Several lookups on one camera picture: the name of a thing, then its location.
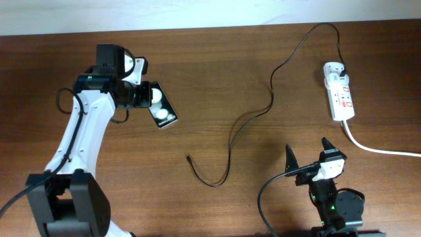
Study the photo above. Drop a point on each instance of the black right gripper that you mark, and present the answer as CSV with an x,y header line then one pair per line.
x,y
305,176

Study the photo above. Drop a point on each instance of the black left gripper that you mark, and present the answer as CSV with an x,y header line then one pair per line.
x,y
145,99

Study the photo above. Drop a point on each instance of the black Galaxy smartphone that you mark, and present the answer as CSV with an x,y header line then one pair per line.
x,y
161,109

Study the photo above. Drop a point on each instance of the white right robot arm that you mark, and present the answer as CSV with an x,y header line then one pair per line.
x,y
340,210

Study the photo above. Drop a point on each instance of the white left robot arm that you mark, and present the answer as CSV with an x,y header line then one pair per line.
x,y
66,199

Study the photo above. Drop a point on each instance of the white USB charger plug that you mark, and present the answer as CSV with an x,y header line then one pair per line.
x,y
333,73

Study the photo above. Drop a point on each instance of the white power strip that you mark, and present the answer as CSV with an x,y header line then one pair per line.
x,y
339,95

